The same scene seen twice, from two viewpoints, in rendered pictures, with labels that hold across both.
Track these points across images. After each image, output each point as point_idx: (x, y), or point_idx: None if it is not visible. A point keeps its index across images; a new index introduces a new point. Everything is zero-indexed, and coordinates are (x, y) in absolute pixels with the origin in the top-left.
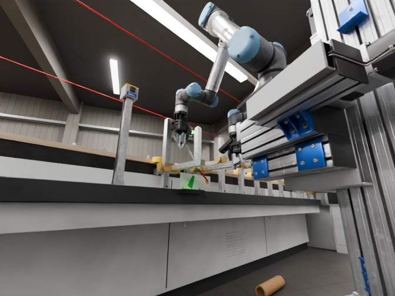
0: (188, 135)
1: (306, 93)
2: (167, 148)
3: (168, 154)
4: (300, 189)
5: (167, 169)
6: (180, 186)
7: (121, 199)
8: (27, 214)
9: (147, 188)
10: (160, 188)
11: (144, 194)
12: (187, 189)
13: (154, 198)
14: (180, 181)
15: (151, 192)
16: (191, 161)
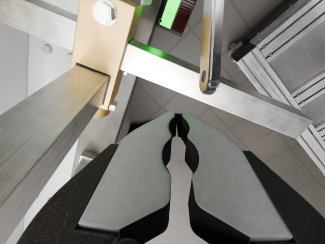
0: (311, 213)
1: None
2: (70, 140)
3: (88, 112)
4: None
5: (119, 84)
6: (150, 3)
7: (116, 142)
8: None
9: (123, 118)
10: (134, 86)
11: (125, 115)
12: (189, 18)
13: (134, 89)
14: (148, 4)
15: (129, 102)
16: (251, 121)
